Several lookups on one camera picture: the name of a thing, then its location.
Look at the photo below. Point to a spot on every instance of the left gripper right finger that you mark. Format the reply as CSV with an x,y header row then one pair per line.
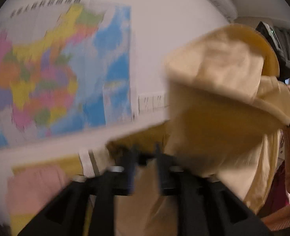
x,y
163,163

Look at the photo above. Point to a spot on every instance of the grey curtain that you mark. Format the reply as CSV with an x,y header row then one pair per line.
x,y
283,36

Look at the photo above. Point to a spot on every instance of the colourful wall map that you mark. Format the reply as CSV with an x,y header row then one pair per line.
x,y
64,68

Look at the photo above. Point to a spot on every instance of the white wall socket panel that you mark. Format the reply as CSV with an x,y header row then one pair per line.
x,y
152,102

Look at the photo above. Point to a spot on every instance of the cream beige garment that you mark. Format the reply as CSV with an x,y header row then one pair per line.
x,y
226,109

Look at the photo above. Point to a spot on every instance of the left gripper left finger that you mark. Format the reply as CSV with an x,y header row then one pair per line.
x,y
130,163

